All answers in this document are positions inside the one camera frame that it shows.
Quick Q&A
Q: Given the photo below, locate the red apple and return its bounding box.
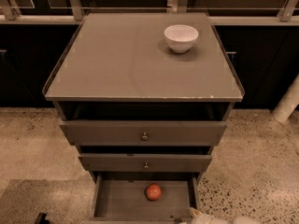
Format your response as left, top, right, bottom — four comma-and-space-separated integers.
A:
145, 183, 162, 201

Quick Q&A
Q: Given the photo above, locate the white ceramic bowl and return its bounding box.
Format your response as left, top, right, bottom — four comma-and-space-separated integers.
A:
164, 24, 199, 53

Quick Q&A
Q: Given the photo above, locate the grey drawer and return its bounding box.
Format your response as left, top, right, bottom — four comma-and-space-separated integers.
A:
60, 120, 227, 147
78, 154, 211, 173
91, 172, 199, 224

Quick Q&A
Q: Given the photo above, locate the white cylindrical post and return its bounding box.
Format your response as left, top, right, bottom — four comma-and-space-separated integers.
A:
272, 74, 299, 122

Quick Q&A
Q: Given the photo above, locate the grey top drawer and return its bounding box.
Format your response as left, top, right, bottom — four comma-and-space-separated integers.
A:
60, 120, 227, 147

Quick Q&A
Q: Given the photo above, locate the metal railing frame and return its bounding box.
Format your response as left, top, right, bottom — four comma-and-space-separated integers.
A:
0, 0, 299, 26

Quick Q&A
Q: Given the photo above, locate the brass top drawer knob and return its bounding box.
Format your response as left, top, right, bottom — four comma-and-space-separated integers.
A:
141, 133, 149, 141

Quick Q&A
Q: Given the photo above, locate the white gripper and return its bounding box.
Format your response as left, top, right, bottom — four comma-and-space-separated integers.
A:
190, 207, 229, 224

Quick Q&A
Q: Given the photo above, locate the grey bottom drawer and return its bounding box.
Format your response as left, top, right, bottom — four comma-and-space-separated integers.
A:
91, 172, 199, 224

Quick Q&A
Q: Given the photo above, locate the grey middle drawer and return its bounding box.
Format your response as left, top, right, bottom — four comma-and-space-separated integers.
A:
78, 154, 211, 173

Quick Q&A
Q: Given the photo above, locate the black object on floor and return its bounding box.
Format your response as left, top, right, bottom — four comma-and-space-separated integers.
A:
35, 213, 50, 224

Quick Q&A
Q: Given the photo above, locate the grey drawer cabinet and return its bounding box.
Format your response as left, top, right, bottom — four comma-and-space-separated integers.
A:
41, 12, 246, 224

